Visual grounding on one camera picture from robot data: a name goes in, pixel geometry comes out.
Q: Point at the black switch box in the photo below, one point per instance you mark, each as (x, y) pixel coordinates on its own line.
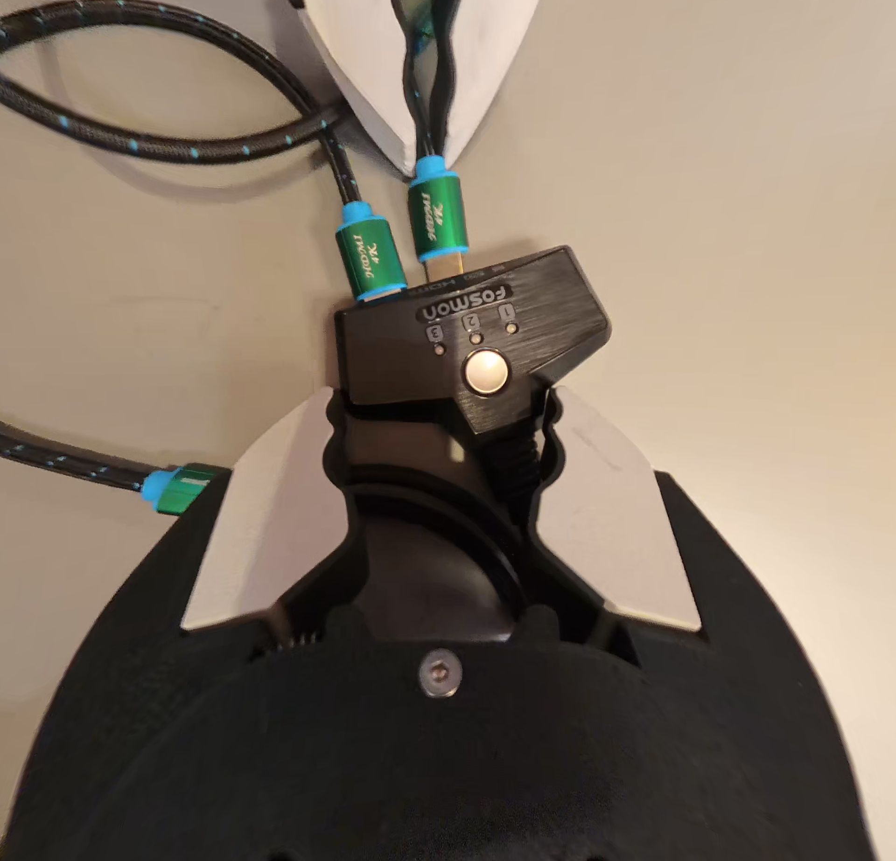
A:
(560, 315)

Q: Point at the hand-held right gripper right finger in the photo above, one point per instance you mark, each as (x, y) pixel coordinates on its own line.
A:
(612, 525)

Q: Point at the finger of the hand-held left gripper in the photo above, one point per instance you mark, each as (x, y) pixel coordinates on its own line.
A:
(357, 42)
(490, 42)

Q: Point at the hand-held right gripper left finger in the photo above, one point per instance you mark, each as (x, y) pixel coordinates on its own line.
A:
(273, 518)

